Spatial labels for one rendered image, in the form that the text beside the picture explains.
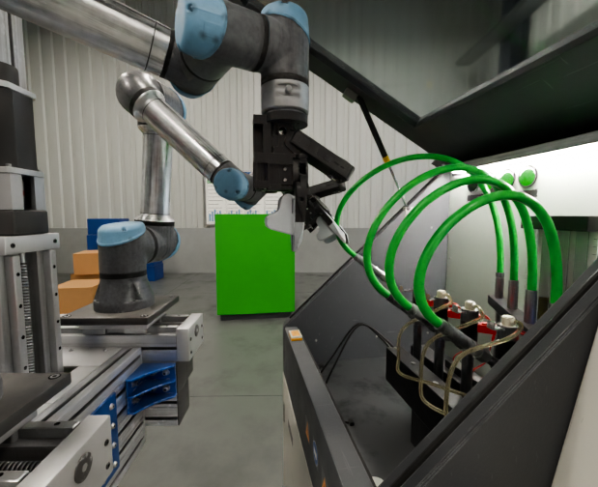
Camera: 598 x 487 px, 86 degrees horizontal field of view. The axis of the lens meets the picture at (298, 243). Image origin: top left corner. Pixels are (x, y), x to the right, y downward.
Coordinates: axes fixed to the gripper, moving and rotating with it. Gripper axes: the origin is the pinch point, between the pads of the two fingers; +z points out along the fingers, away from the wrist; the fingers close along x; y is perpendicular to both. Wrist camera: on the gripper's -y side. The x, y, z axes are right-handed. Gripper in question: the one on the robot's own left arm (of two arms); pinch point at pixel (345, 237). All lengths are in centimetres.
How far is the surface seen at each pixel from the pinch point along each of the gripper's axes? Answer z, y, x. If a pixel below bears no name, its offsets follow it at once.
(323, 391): 25.5, 20.6, 14.6
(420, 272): 20.6, -8.5, 30.3
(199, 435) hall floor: 5, 151, -84
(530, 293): 32.6, -19.6, 8.0
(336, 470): 34.2, 17.2, 30.9
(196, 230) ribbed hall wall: -387, 299, -455
